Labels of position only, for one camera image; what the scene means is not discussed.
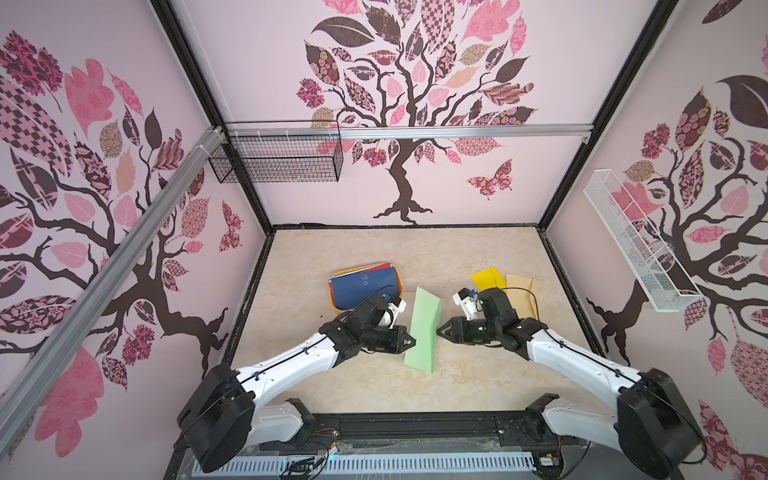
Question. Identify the white cable duct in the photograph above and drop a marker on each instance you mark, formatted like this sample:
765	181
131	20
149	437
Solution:
388	465

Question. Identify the aluminium rail back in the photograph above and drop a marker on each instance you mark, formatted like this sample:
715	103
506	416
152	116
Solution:
424	132

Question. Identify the red envelope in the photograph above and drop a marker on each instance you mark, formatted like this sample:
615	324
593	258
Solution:
366	270

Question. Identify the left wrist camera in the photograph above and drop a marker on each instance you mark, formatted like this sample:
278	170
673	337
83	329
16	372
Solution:
395	306

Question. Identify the aluminium rail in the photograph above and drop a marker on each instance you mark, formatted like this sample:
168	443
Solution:
27	392
424	132

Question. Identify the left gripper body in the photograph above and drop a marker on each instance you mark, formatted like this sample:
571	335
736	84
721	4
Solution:
381	339

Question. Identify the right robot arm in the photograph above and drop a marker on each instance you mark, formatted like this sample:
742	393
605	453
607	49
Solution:
643	415

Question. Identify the white wire shelf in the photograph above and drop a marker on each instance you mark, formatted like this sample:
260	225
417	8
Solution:
621	206

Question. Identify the yellow envelope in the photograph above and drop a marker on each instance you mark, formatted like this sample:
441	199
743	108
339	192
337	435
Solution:
487	279

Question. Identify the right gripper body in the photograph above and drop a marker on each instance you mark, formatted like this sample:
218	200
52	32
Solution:
466	330

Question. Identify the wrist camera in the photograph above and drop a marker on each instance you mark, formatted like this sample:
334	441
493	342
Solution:
467	300
395	306

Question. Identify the light green envelope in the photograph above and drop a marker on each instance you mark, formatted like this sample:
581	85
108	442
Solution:
424	323

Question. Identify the beige envelope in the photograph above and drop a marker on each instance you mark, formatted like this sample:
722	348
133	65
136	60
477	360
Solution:
521	294

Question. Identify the black wire basket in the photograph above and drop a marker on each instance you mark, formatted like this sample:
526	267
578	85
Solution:
290	151

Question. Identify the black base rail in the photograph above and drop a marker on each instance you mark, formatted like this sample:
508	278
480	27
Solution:
415	433

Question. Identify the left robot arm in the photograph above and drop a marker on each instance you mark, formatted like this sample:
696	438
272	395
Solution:
231	409

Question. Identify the yellow plastic storage box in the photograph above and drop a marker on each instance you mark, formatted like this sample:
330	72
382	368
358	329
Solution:
331	297

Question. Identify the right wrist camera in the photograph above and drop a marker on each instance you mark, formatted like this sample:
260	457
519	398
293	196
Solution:
467	300

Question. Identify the navy blue envelope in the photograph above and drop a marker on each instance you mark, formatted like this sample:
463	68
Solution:
363	288

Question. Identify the aluminium rail left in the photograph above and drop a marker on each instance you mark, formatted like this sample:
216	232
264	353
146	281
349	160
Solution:
27	392

